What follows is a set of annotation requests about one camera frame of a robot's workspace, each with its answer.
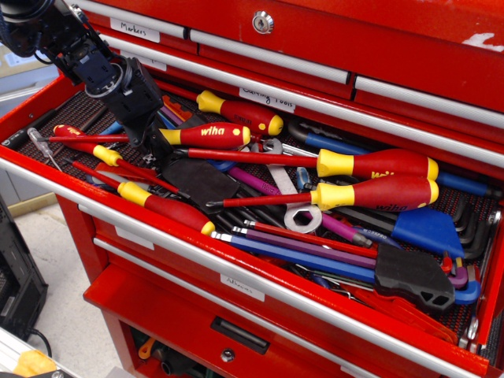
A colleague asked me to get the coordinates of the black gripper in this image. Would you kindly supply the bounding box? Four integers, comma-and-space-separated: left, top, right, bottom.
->
85, 57, 173, 161

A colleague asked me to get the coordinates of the red yellow Wiha screwdriver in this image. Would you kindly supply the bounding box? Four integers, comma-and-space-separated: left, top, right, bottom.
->
35, 122, 251, 150

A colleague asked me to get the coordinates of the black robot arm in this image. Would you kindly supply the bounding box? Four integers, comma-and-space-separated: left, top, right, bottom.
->
1, 1, 173, 161

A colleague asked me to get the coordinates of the orange hex key holder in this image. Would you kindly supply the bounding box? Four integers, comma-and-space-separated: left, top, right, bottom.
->
162, 94, 193, 122

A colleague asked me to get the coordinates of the black hex key holder centre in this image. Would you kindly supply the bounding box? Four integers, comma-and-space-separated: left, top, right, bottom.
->
161, 158, 239, 215

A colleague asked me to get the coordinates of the black hex key holder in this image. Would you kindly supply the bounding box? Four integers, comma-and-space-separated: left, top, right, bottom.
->
375, 244, 455, 314
161, 158, 239, 215

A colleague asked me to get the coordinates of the red yellow screwdriver front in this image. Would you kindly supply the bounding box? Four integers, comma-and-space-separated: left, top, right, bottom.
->
65, 158, 215, 235

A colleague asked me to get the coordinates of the small red yellow screwdriver left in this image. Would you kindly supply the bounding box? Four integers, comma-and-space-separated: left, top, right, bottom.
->
50, 124, 189, 198

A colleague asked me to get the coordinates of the red yellow screwdriver rear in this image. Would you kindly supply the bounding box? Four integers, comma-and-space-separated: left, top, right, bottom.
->
157, 80, 284, 137

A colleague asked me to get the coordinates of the silver flat wrench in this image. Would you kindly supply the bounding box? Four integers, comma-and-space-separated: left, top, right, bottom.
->
251, 137, 323, 235

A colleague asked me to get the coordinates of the white cutting tools label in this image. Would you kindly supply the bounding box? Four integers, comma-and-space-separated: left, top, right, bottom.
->
239, 87, 296, 113

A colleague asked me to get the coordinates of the white markers label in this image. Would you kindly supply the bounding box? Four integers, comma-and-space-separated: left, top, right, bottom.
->
109, 17, 161, 43

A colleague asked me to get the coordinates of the blue black L hex key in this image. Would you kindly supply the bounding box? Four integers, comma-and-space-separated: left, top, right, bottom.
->
287, 118, 503, 200

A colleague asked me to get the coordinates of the silver chest lock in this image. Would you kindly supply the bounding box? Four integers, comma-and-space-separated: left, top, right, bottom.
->
252, 10, 274, 35

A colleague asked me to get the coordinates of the red tool chest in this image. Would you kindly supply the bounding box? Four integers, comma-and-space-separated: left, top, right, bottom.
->
1, 1, 503, 377

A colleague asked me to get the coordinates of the magenta hex key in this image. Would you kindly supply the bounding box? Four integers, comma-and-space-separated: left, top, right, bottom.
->
228, 167, 372, 248

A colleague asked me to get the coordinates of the long red hex key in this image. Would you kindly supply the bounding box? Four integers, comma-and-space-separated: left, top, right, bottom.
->
241, 221, 452, 276

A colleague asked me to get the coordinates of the black device on floor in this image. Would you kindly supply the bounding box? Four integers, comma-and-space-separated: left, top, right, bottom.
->
1, 202, 48, 340

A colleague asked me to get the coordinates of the long blue hex key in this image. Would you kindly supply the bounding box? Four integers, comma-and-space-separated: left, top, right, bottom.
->
211, 228, 481, 312

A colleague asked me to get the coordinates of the large red yellow screwdriver upper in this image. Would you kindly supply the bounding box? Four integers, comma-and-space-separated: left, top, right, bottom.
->
176, 148, 439, 180

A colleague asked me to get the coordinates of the large red yellow screwdriver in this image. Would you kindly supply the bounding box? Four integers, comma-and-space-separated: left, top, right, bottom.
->
176, 148, 439, 180
206, 175, 439, 212

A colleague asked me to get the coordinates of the large red yellow screwdriver lower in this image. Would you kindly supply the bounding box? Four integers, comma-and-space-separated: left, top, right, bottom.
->
206, 175, 439, 212

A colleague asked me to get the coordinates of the open red drawer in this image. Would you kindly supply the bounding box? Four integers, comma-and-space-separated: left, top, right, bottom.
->
0, 74, 504, 378

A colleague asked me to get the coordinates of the black hex key holder right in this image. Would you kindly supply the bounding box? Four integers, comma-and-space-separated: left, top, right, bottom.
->
375, 244, 455, 314

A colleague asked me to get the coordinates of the blue hex key holder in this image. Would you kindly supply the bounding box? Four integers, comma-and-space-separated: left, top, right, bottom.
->
391, 208, 465, 259

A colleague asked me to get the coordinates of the long purple hex key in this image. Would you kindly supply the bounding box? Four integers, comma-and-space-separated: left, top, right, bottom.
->
232, 227, 469, 289

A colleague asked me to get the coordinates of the red plastic holder front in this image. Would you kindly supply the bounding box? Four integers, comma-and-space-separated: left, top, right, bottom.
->
350, 288, 458, 345

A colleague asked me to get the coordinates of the blue handled tool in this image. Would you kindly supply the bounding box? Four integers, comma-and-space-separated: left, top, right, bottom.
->
100, 121, 123, 135

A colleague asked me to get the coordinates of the clear handle tester screwdriver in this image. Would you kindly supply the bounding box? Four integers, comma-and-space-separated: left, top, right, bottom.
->
27, 128, 61, 172

